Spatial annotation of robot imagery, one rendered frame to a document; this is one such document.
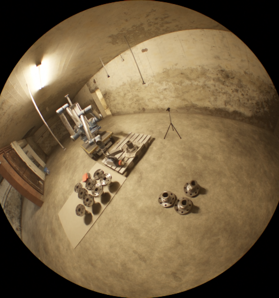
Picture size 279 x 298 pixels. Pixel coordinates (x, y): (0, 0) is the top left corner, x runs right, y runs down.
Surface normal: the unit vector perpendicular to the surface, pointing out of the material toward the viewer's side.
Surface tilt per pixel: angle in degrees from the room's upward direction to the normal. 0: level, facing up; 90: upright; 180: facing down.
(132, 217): 0
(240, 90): 90
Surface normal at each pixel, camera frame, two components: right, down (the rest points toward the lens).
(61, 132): 0.79, 0.18
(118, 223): -0.32, -0.70
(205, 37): -0.53, 0.69
